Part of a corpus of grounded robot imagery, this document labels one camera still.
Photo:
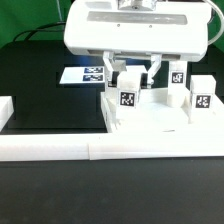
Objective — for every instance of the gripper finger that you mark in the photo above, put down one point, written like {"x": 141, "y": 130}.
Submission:
{"x": 147, "y": 77}
{"x": 112, "y": 68}

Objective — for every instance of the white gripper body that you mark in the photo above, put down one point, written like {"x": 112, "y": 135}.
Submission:
{"x": 173, "y": 30}

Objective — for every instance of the white square tabletop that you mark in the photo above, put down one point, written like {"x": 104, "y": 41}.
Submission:
{"x": 152, "y": 113}

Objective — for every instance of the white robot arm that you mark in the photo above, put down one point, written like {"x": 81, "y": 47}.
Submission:
{"x": 136, "y": 4}

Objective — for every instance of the white base AprilTag sheet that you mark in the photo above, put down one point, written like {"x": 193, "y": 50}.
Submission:
{"x": 81, "y": 75}

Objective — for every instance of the white U-shaped obstacle fence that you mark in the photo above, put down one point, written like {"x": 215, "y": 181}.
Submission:
{"x": 203, "y": 140}

